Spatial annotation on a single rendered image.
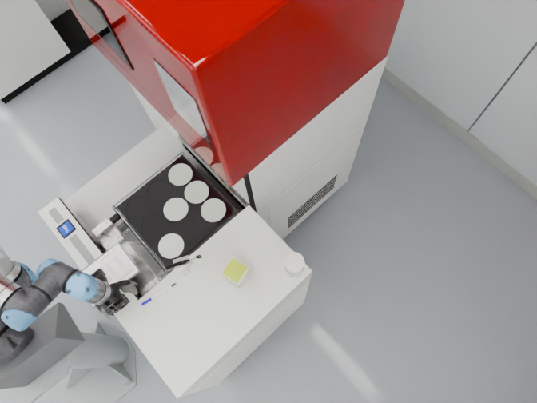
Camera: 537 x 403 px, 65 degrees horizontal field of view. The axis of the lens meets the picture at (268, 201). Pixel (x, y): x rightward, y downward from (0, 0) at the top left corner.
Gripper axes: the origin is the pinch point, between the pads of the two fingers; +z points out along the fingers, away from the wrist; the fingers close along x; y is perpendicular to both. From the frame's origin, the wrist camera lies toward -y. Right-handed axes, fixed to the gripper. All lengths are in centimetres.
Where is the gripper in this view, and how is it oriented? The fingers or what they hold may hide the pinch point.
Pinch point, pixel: (119, 297)
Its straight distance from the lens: 168.0
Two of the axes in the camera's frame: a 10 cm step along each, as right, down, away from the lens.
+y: 6.7, 6.8, -2.9
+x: 7.4, -6.4, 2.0
